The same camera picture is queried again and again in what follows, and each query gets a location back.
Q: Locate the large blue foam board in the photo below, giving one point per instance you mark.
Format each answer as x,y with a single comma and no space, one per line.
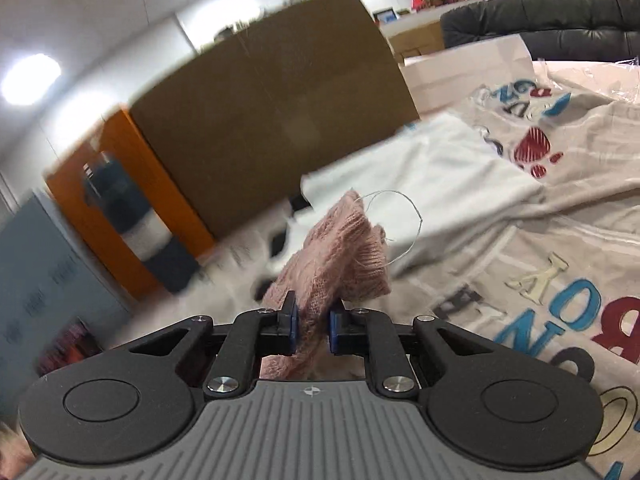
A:
45,280

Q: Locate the black leather chair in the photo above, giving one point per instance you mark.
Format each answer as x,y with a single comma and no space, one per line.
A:
540,15

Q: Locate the clear plastic bag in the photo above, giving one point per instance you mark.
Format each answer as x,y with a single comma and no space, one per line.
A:
595,77

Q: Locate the orange board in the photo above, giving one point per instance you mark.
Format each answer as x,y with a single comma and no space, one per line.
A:
125,160

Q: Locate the wooden counter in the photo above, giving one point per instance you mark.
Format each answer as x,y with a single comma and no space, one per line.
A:
415,35

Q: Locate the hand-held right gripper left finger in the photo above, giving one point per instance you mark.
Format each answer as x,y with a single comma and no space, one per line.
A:
293,322

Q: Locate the pink knit sweater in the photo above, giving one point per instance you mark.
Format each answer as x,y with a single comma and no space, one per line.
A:
330,260

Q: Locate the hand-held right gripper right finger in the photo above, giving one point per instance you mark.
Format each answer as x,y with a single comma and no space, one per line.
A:
334,332

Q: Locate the white garment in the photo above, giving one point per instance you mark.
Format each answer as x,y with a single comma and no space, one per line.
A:
440,185

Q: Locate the brown cardboard panel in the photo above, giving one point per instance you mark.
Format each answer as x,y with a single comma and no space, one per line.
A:
270,110

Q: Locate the dark blue thermos bottle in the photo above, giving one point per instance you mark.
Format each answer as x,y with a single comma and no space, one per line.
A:
135,230

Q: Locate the black and white cloth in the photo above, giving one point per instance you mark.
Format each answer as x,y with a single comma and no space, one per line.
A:
277,247

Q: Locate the square ceiling light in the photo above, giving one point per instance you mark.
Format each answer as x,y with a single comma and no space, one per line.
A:
30,79

